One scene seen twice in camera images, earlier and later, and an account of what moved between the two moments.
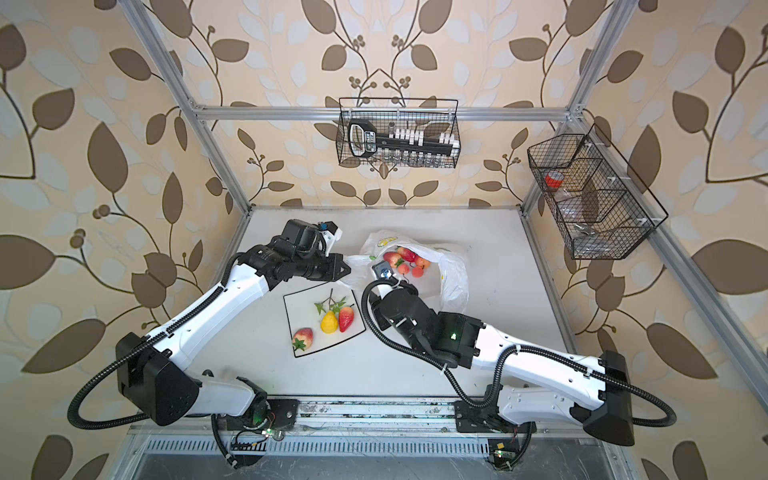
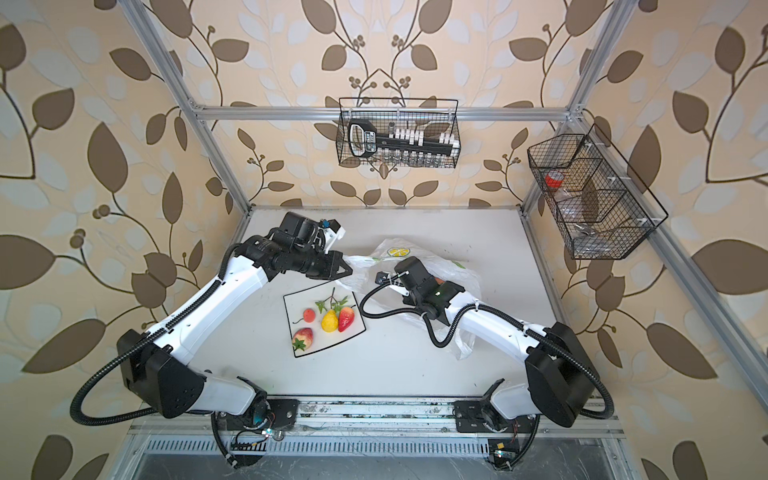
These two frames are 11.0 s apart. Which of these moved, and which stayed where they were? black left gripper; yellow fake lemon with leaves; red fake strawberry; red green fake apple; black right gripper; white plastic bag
Moved: white plastic bag; black right gripper
Stayed: red fake strawberry; black left gripper; yellow fake lemon with leaves; red green fake apple
